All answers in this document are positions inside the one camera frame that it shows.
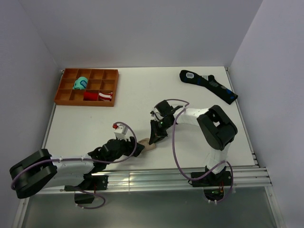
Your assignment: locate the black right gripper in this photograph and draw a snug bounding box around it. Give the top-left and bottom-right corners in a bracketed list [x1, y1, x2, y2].
[150, 118, 173, 145]

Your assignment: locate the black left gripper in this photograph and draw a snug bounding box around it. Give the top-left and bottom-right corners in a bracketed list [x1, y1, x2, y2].
[106, 135, 144, 164]

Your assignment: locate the beige sock with red toe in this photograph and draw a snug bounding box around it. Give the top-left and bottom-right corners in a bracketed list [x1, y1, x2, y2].
[138, 138, 156, 152]

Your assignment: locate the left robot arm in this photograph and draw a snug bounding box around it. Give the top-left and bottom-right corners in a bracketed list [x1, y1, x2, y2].
[9, 137, 145, 199]

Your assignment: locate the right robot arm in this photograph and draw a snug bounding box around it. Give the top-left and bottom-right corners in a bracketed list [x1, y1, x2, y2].
[149, 99, 238, 185]

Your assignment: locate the rolled red white striped sock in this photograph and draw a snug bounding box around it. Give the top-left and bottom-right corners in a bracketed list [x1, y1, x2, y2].
[98, 92, 113, 102]

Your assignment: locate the black blue patterned sock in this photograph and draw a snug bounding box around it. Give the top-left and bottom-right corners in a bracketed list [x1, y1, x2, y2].
[179, 70, 238, 105]

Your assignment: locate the orange compartment tray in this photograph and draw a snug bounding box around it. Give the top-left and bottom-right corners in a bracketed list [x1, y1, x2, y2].
[54, 68, 119, 107]

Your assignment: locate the rolled teal sock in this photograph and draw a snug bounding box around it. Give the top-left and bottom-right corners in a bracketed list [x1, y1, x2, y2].
[73, 76, 88, 90]

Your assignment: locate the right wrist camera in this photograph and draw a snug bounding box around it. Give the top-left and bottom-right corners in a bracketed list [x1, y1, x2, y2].
[150, 108, 163, 121]

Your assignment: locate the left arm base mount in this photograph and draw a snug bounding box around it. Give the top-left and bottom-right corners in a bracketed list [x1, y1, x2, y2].
[64, 174, 108, 209]

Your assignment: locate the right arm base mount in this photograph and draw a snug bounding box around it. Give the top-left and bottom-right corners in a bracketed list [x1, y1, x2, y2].
[188, 171, 233, 201]

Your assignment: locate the aluminium rail frame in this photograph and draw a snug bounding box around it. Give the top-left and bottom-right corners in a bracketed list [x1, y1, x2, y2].
[13, 67, 285, 228]

